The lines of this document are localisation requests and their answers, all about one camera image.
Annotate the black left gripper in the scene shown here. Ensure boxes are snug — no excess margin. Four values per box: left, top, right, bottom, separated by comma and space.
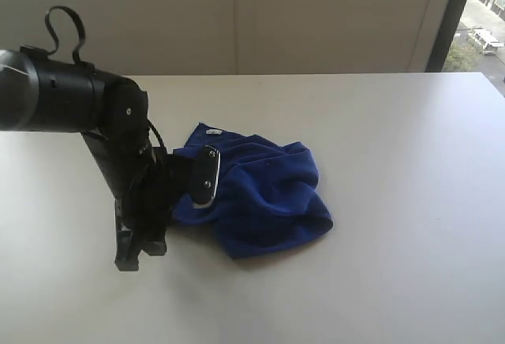
82, 122, 193, 272

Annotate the blue terry towel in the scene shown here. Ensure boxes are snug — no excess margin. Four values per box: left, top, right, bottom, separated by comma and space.
174, 123, 334, 259

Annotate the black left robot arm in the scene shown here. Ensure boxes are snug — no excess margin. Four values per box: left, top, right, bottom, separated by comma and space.
1, 47, 192, 271

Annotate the white vehicle outside window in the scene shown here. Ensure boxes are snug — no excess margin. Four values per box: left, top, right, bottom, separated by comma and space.
469, 28, 504, 55

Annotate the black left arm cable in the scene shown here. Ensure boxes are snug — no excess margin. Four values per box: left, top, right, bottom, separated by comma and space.
44, 5, 87, 65

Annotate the dark window frame post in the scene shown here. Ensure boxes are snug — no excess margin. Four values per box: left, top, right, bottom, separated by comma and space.
425, 0, 467, 73

